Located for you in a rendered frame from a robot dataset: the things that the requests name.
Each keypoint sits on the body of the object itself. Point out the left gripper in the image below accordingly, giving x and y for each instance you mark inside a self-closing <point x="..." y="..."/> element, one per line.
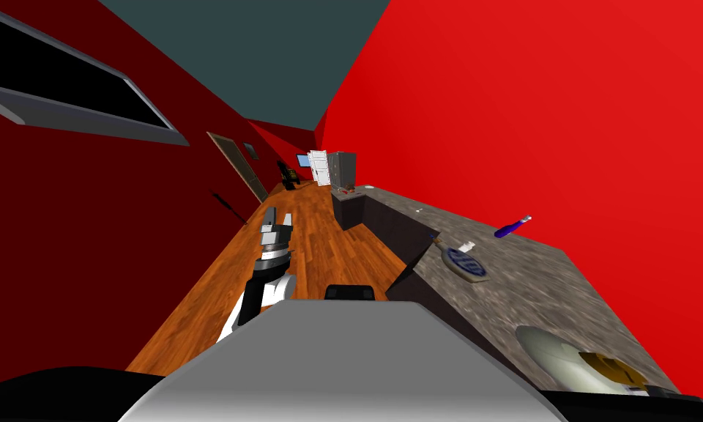
<point x="276" y="237"/>

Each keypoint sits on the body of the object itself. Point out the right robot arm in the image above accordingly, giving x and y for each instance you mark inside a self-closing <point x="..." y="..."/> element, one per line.
<point x="638" y="407"/>

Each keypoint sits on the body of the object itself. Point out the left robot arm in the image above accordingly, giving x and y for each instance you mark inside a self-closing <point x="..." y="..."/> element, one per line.
<point x="256" y="302"/>

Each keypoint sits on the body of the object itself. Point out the black chair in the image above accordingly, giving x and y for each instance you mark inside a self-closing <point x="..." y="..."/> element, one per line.
<point x="287" y="174"/>

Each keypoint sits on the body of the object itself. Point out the brown door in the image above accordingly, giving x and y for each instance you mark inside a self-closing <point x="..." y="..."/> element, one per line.
<point x="240" y="167"/>

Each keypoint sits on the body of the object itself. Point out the white panelled door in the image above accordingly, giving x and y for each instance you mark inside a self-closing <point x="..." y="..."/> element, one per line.
<point x="320" y="168"/>

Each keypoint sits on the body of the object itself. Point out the small red item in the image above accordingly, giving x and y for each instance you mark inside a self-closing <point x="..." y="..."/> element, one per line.
<point x="345" y="189"/>

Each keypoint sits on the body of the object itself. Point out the grey fridge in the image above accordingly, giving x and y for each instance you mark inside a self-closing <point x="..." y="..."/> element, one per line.
<point x="343" y="168"/>

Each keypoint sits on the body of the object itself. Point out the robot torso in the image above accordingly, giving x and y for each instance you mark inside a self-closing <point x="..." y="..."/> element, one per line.
<point x="340" y="363"/>

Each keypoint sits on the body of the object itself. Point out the small white block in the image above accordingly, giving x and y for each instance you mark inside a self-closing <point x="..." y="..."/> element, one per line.
<point x="466" y="247"/>

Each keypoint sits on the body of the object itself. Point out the blue patterned pan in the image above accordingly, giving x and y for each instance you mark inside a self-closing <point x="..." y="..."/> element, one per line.
<point x="467" y="265"/>

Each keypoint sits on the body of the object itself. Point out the blue bottle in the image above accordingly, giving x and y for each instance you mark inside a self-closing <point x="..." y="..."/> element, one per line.
<point x="508" y="229"/>

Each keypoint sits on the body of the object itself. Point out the white bowl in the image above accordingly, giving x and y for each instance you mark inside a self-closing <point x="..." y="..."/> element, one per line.
<point x="553" y="360"/>

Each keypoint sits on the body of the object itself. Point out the yellow bread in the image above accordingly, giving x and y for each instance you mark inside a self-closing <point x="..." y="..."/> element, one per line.
<point x="610" y="369"/>

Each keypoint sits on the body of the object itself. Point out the blue wall picture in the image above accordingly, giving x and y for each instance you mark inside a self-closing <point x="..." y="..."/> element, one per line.
<point x="303" y="160"/>

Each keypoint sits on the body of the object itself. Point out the small grey wall picture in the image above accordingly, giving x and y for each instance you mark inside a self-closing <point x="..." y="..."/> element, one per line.
<point x="251" y="150"/>

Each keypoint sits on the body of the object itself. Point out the dark window with grey frame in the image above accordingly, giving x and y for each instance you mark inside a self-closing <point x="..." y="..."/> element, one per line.
<point x="64" y="76"/>

